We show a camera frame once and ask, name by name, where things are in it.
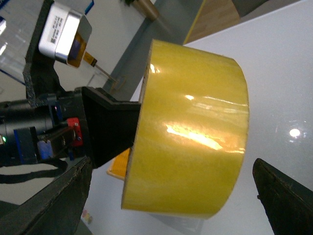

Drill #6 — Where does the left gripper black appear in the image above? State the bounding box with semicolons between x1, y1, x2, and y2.
0;87;141;168

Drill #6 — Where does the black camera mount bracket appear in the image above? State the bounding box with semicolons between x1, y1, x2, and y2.
22;0;65;107

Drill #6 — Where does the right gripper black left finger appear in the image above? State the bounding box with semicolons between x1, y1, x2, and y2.
0;157;92;235

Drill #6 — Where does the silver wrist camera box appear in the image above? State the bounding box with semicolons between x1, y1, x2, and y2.
38;0;94;68

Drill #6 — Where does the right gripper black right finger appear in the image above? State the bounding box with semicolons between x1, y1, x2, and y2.
252;158;313;235

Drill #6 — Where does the clear packing tape roll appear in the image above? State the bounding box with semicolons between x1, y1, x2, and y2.
121;40;249;219

